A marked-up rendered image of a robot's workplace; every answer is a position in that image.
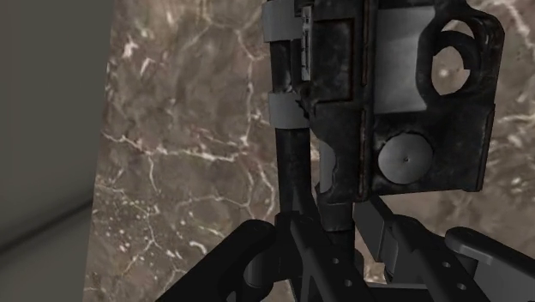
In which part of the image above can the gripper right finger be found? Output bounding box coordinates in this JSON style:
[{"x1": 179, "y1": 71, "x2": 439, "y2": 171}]
[{"x1": 353, "y1": 195, "x2": 535, "y2": 302}]

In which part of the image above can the black grey hinged metal tool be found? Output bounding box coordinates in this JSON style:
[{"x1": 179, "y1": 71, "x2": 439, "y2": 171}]
[{"x1": 261, "y1": 0, "x2": 506, "y2": 253}]

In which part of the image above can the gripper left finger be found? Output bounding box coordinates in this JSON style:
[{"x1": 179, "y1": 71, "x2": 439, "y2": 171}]
[{"x1": 155, "y1": 212, "x2": 378, "y2": 302}]

